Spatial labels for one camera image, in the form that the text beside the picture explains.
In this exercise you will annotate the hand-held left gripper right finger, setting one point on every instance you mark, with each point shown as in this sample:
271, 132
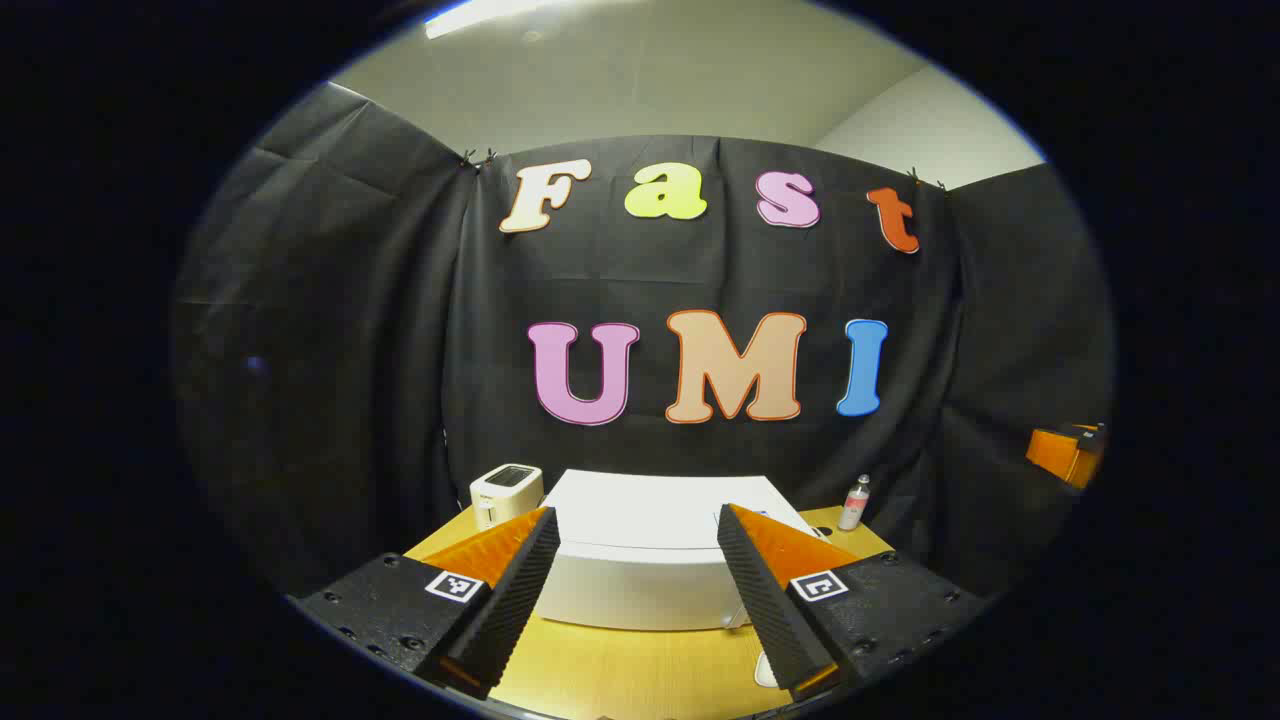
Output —
765, 600

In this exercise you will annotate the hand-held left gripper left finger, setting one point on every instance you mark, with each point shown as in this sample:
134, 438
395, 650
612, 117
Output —
515, 590

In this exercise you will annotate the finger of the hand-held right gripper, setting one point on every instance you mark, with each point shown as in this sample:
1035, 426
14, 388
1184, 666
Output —
1055, 455

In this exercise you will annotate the white microwave oven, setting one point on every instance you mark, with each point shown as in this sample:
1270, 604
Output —
640, 520

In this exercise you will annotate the white square plate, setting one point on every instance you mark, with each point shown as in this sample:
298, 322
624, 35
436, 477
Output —
765, 672

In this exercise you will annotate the white toaster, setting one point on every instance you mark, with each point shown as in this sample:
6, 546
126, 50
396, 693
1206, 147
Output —
505, 492

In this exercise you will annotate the small pink label bottle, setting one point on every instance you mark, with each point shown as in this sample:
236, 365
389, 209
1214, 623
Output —
854, 505

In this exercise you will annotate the black backdrop cloth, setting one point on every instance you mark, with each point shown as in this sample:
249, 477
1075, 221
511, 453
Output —
400, 350

